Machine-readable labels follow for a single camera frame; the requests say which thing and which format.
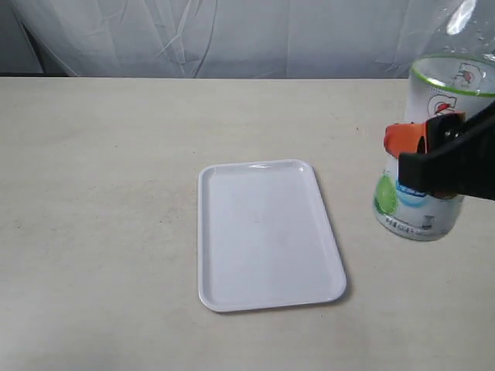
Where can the black gripper finger with orange pad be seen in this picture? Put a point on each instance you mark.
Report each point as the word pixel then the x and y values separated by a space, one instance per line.
pixel 422 138
pixel 464 166

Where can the clear plastic drink bottle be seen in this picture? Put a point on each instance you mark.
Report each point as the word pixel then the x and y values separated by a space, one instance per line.
pixel 447 50

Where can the white wrinkled backdrop curtain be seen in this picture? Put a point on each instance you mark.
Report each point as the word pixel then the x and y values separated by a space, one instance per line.
pixel 238 39

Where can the white plastic tray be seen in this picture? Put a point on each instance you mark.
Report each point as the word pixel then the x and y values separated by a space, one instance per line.
pixel 264 239

